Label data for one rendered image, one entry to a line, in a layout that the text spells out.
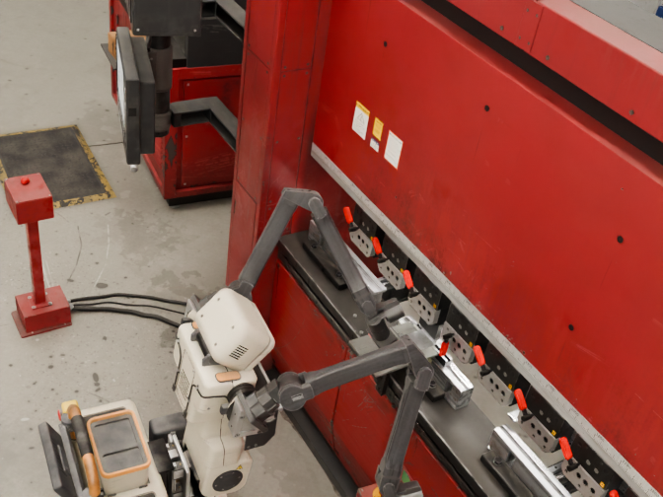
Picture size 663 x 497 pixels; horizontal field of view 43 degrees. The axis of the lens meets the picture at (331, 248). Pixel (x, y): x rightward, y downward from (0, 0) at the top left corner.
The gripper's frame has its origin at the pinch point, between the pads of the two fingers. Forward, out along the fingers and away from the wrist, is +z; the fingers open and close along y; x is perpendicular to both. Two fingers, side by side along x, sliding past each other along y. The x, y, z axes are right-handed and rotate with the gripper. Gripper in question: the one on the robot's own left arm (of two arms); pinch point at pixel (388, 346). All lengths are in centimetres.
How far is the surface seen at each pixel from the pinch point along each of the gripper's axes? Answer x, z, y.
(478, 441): -6.5, 20.3, -38.3
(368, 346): 5.3, 0.3, 4.8
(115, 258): 79, 77, 196
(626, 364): -41, -42, -72
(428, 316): -17.5, -2.4, -0.8
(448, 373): -12.3, 13.1, -14.8
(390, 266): -18.3, -4.8, 24.2
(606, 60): -72, -102, -34
